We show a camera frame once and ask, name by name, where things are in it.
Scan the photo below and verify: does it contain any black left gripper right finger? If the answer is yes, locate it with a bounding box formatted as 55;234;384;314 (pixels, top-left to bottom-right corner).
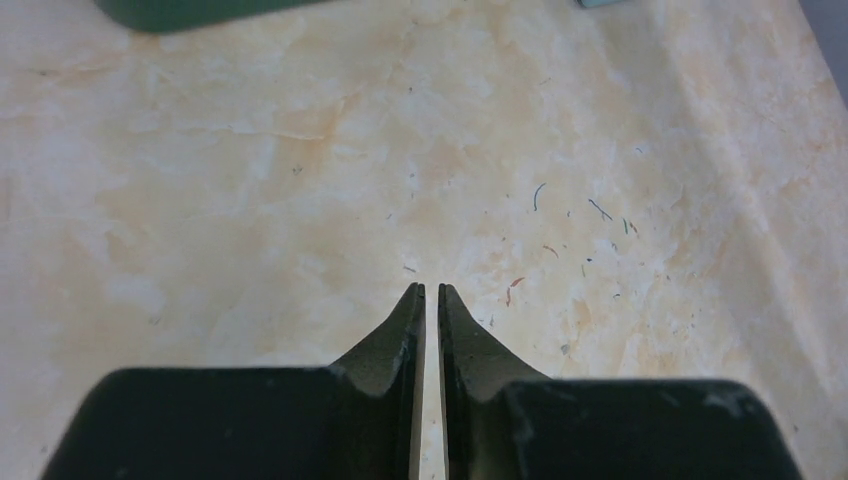
438;284;801;479

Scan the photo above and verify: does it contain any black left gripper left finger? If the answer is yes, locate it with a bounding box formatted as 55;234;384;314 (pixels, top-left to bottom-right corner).
43;283;425;479

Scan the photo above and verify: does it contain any green compartment organizer tray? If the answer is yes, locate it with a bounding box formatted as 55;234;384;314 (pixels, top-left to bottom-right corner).
94;0;319;34

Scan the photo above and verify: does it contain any light blue plastic basket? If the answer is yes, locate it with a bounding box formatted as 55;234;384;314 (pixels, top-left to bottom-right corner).
577;0;623;9

